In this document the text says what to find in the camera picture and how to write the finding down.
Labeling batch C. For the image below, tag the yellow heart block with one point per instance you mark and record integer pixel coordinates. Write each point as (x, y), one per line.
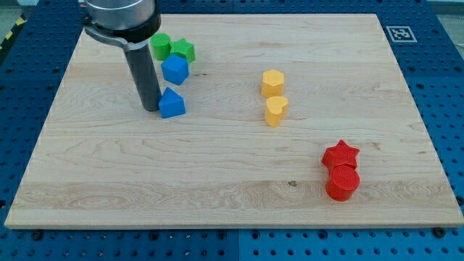
(275, 110)

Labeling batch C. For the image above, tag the light wooden board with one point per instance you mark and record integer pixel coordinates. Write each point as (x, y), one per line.
(103, 162)

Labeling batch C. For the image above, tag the yellow hexagon block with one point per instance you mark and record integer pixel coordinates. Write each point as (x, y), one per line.
(272, 83)

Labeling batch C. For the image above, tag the blue triangle block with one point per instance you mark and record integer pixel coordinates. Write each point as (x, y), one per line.
(171, 104)

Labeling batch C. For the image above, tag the blue cube block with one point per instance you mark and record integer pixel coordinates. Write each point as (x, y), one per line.
(175, 69)

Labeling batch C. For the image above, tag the green star block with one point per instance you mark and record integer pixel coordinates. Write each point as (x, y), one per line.
(183, 48)

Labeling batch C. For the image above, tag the green cylinder block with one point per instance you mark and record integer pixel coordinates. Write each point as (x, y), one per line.
(160, 43)

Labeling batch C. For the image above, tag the red star block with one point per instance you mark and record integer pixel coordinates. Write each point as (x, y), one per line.
(341, 154)

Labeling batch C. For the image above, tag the dark grey pointer rod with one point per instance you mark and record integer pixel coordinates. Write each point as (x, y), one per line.
(144, 76)

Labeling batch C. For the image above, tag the red cylinder block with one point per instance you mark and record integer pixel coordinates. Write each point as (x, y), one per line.
(342, 183)

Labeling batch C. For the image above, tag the white fiducial marker tag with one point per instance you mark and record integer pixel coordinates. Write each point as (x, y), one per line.
(401, 34)

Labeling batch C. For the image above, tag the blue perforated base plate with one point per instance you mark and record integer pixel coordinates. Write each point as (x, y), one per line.
(35, 54)

